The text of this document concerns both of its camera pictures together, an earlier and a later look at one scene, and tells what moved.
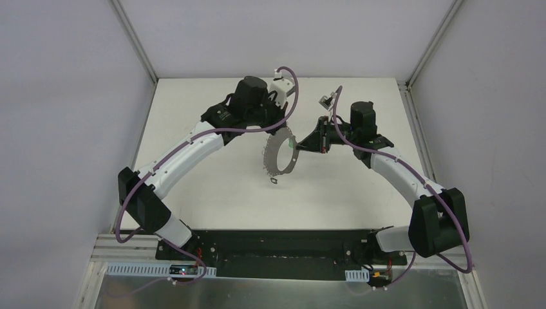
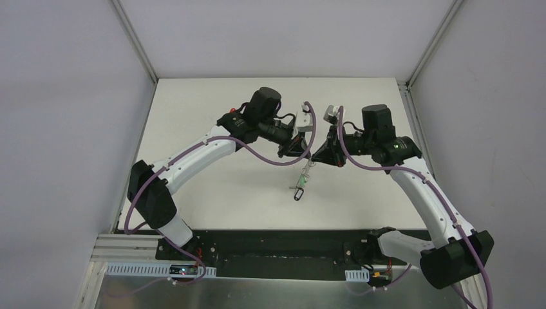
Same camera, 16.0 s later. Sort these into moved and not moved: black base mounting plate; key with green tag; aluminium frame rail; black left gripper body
Moved: black left gripper body; key with green tag
Not moved: aluminium frame rail; black base mounting plate
